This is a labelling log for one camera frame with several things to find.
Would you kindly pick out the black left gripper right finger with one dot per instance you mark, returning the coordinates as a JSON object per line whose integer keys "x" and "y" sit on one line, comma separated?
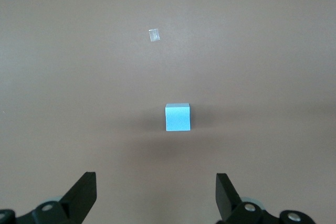
{"x": 227, "y": 197}

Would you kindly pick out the light blue foam block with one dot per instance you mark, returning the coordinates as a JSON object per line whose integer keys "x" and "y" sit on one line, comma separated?
{"x": 177, "y": 117}

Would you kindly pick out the small clear tape piece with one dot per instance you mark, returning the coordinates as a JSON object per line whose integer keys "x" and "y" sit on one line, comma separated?
{"x": 154, "y": 34}

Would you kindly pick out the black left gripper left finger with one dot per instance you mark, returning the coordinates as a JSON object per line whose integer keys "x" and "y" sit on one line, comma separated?
{"x": 78, "y": 197}

